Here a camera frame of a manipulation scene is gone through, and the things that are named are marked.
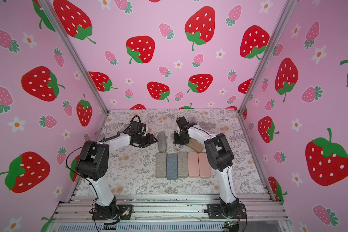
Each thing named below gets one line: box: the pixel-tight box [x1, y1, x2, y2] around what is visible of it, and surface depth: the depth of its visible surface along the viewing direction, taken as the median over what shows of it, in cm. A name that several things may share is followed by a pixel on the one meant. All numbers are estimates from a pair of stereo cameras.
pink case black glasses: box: [187, 152, 200, 177], surface depth 90 cm
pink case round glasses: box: [198, 152, 212, 179], surface depth 87 cm
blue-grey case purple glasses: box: [166, 153, 178, 180], surface depth 89 cm
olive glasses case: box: [187, 138, 204, 153], surface depth 99 cm
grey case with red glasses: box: [177, 152, 189, 178], surface depth 90 cm
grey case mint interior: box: [155, 152, 167, 179], surface depth 90 cm
